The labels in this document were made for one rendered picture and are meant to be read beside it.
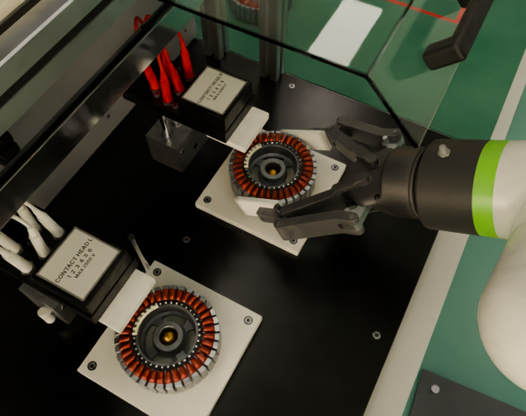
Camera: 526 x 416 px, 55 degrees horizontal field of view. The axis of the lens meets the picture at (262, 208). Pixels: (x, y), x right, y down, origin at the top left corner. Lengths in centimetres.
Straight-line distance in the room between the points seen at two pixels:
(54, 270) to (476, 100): 66
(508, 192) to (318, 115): 37
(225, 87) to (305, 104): 21
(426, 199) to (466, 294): 106
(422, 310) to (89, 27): 48
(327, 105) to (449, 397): 89
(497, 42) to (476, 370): 85
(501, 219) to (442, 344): 101
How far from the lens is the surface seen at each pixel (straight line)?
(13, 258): 51
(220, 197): 66
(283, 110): 77
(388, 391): 63
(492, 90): 90
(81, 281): 49
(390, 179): 52
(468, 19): 48
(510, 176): 48
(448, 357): 147
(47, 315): 62
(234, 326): 59
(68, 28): 41
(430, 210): 50
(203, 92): 59
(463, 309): 153
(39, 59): 40
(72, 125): 44
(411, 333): 65
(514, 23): 103
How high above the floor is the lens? 135
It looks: 60 degrees down
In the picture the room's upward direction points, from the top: straight up
